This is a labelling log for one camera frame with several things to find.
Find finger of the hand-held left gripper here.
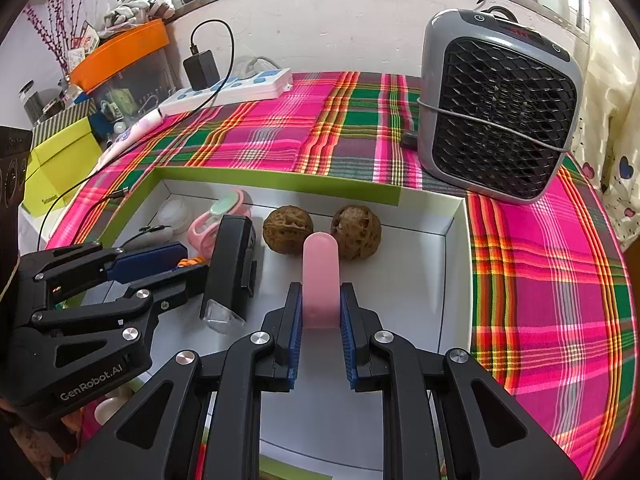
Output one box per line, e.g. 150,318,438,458
22,241,190,292
15,262,211,377

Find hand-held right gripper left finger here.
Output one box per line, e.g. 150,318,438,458
55,282,305,480

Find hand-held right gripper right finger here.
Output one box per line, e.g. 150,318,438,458
340,282,583,480

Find black flashlight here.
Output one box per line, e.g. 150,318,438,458
200,215,258,336

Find pink silicone strap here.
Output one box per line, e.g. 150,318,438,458
302,231,343,331

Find green white cardboard box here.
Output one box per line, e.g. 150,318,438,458
65,166,470,480

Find pink holder with green pad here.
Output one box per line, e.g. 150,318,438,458
187,191,252,257

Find brown walnut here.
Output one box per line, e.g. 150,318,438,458
263,205,315,257
331,204,382,261

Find green white plastic spool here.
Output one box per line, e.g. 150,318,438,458
94,377,143,426

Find yellow-green cardboard box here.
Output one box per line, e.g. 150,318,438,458
22,99,103,216

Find green container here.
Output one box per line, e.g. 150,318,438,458
102,87,132,116

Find pink green plaid tablecloth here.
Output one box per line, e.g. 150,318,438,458
50,71,633,480

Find glass jar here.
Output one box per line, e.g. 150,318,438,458
19,79,61,126

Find white blue power strip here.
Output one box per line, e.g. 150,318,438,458
159,67,293,117

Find black charger plug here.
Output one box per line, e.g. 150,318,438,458
182,42,219,91

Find clear bin with orange lid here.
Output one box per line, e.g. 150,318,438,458
67,17,173,131

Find pink flower branches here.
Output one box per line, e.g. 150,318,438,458
25,0,93,76

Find colourful printed packets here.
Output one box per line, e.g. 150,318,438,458
67,20,101,68

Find grey desk heater fan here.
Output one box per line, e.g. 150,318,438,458
417,7,585,206

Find cream patterned curtain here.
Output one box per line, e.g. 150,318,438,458
570,0,640,256

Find black charger cable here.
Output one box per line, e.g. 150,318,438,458
37,20,236,253

